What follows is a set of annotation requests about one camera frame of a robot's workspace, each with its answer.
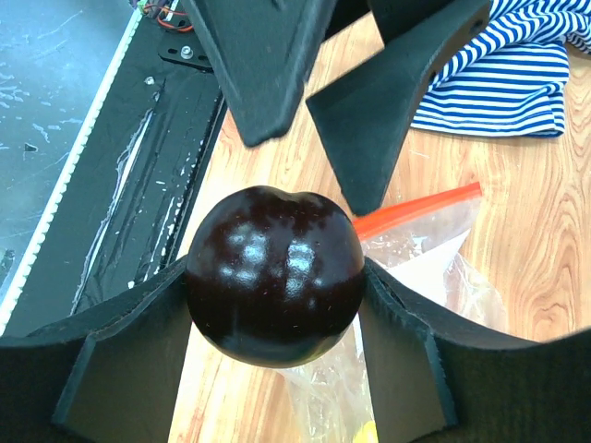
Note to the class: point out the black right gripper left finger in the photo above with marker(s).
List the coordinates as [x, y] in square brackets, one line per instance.
[108, 374]

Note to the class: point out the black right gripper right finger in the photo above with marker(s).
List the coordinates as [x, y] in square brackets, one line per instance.
[435, 376]

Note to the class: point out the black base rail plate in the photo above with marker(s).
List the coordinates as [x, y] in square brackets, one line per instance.
[121, 204]

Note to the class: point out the fake yellow lemon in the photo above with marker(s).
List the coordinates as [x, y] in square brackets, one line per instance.
[367, 433]

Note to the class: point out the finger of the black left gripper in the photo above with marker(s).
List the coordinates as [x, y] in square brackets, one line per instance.
[362, 117]
[261, 53]

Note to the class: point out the blue white striped shirt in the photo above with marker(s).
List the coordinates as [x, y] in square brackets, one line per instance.
[509, 81]

